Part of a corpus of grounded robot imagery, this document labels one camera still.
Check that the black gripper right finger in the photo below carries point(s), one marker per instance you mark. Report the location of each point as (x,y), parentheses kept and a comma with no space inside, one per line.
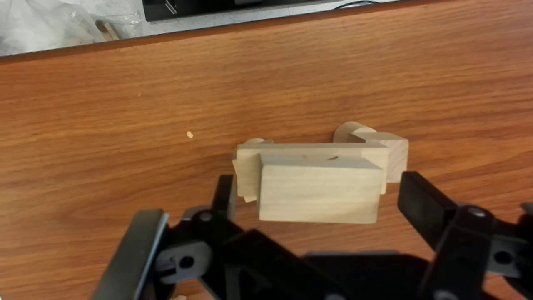
(427,209)

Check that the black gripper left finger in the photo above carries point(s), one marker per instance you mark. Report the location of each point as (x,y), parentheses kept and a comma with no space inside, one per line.
(225,197)

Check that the light wooden rectangular block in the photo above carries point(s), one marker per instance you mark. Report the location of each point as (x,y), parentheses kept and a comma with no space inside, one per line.
(318,192)

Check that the long light wooden beam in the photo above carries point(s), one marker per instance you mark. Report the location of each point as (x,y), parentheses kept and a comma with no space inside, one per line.
(247,167)

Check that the small wooden cube block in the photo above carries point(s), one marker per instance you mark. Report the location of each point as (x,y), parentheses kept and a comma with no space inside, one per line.
(397,159)

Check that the wooden cylinder pillar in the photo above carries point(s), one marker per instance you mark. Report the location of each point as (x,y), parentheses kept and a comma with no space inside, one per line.
(258,142)
(347,132)

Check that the black perforated workbench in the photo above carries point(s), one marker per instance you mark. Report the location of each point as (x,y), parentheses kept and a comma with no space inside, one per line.
(222,9)

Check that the white crumpled plastic sheet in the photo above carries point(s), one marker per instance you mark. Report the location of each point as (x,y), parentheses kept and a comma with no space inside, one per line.
(50,22)

